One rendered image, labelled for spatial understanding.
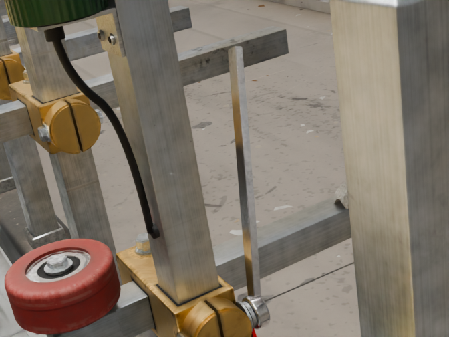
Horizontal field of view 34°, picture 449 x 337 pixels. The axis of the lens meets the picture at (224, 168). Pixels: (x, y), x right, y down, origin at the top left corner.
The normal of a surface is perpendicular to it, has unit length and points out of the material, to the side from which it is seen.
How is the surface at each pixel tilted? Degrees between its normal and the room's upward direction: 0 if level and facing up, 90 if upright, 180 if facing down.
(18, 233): 0
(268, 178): 0
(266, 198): 0
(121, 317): 90
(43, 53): 90
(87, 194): 90
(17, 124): 90
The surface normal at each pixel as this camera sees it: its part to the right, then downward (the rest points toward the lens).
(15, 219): -0.15, -0.91
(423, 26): 0.49, 0.28
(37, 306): -0.21, 0.42
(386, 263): -0.86, 0.32
